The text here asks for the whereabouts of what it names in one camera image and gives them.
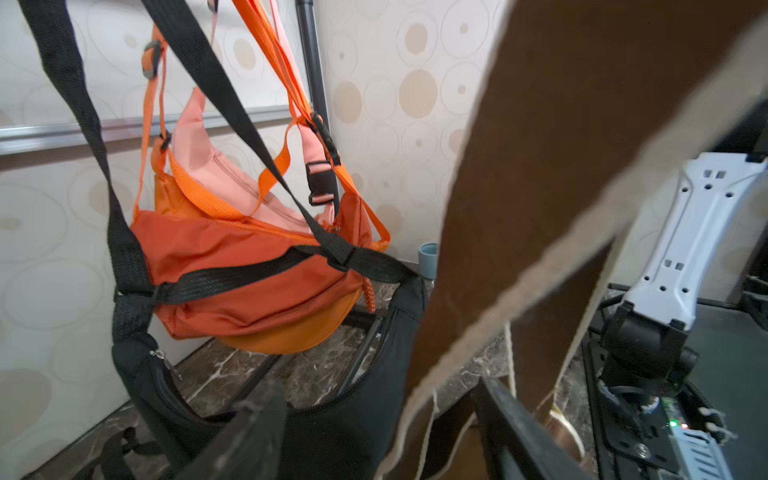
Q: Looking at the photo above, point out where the grey-blue cup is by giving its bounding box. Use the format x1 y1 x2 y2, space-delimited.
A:
418 242 439 281

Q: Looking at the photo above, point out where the red-orange waist bag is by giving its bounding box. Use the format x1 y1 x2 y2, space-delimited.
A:
108 190 369 354

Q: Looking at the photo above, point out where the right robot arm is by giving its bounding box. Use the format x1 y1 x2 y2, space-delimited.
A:
582 152 767 479

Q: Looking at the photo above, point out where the pink sling bag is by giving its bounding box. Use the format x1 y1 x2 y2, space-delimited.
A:
170 1 339 232

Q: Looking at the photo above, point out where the orange sling bag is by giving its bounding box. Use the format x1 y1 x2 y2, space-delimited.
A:
132 1 390 354

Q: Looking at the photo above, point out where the brown strap bag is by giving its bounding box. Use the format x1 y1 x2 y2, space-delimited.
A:
375 1 767 479

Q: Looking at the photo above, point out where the black bag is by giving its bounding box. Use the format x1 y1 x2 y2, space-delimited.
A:
17 0 430 480

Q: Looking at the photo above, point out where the black clothes rack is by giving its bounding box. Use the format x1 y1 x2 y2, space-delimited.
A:
232 0 383 405

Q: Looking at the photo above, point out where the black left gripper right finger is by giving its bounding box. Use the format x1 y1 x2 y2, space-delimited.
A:
473 377 590 480

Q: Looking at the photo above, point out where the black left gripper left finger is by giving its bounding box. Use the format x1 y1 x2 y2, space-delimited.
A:
176 380 288 479

